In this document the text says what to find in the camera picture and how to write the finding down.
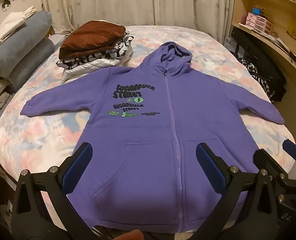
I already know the pink mini drawer organizer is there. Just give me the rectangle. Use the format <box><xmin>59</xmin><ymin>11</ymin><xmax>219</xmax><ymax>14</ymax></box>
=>
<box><xmin>245</xmin><ymin>12</ymin><xmax>267</xmax><ymax>33</ymax></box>

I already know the black and white patterned garment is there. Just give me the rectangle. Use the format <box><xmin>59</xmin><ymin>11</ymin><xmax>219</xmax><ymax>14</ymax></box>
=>
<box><xmin>56</xmin><ymin>31</ymin><xmax>134</xmax><ymax>70</ymax></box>

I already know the cream leaf-print curtain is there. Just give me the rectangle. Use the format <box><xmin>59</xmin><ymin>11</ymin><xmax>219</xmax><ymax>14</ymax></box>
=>
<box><xmin>39</xmin><ymin>0</ymin><xmax>238</xmax><ymax>45</ymax></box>

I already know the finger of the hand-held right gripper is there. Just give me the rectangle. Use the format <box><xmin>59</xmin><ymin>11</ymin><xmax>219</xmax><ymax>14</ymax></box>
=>
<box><xmin>253</xmin><ymin>149</ymin><xmax>288</xmax><ymax>180</ymax></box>
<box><xmin>282</xmin><ymin>139</ymin><xmax>296</xmax><ymax>178</ymax></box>

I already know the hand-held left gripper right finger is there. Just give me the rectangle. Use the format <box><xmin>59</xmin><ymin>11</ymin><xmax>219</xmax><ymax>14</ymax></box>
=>
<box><xmin>190</xmin><ymin>142</ymin><xmax>280</xmax><ymax>240</ymax></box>

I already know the folded white cloth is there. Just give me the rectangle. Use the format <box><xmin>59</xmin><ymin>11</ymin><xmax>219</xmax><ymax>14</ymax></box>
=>
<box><xmin>0</xmin><ymin>6</ymin><xmax>38</xmax><ymax>45</ymax></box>

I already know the cartoon face wall sticker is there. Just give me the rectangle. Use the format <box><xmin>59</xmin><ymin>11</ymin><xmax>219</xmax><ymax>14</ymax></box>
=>
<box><xmin>1</xmin><ymin>0</ymin><xmax>13</xmax><ymax>13</ymax></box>

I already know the wooden bookshelf desk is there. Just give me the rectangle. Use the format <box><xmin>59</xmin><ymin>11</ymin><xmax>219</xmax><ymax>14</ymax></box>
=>
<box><xmin>230</xmin><ymin>0</ymin><xmax>296</xmax><ymax>85</ymax></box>

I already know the folded brown garment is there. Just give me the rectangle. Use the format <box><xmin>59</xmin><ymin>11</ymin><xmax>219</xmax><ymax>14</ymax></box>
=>
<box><xmin>58</xmin><ymin>20</ymin><xmax>126</xmax><ymax>60</ymax></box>

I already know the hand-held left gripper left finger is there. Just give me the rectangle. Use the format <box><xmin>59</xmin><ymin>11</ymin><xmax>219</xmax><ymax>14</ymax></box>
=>
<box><xmin>11</xmin><ymin>142</ymin><xmax>93</xmax><ymax>240</ymax></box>

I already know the black bag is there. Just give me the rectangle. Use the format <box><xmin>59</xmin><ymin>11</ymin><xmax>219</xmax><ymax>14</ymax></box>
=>
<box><xmin>238</xmin><ymin>57</ymin><xmax>287</xmax><ymax>103</ymax></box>

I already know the folded white puffer jacket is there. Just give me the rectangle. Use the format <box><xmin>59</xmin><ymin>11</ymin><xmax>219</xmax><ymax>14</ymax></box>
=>
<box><xmin>63</xmin><ymin>52</ymin><xmax>133</xmax><ymax>82</ymax></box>

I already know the purple zip hoodie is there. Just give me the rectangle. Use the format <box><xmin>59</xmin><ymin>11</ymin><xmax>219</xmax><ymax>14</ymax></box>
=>
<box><xmin>25</xmin><ymin>42</ymin><xmax>285</xmax><ymax>234</ymax></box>

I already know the blue pillow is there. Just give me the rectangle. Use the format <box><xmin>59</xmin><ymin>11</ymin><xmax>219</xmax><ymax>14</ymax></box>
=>
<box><xmin>0</xmin><ymin>37</ymin><xmax>56</xmax><ymax>93</ymax></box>
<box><xmin>0</xmin><ymin>10</ymin><xmax>53</xmax><ymax>68</ymax></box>

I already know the pastel floral bed blanket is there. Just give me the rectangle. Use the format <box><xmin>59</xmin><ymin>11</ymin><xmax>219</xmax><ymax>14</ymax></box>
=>
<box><xmin>0</xmin><ymin>25</ymin><xmax>296</xmax><ymax>230</ymax></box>

